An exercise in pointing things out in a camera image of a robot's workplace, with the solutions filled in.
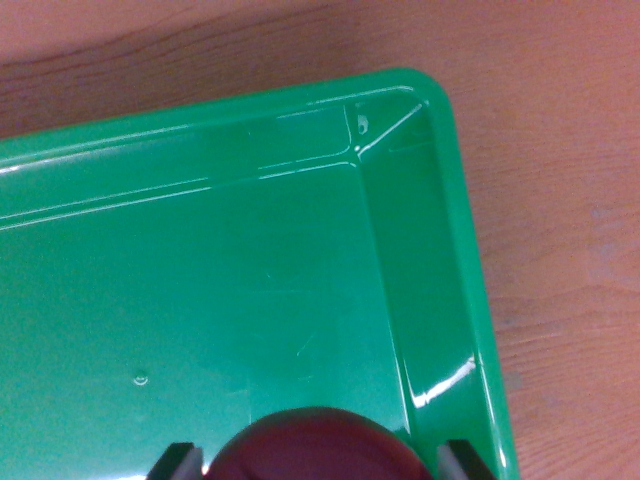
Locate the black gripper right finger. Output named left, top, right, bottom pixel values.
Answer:
left=436, top=438, right=499, bottom=480

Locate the green plastic bin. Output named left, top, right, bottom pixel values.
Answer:
left=0, top=67, right=521, bottom=480

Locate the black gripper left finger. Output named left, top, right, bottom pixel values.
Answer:
left=145, top=441, right=205, bottom=480

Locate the dark red plum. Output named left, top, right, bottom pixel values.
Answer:
left=199, top=405, right=435, bottom=480

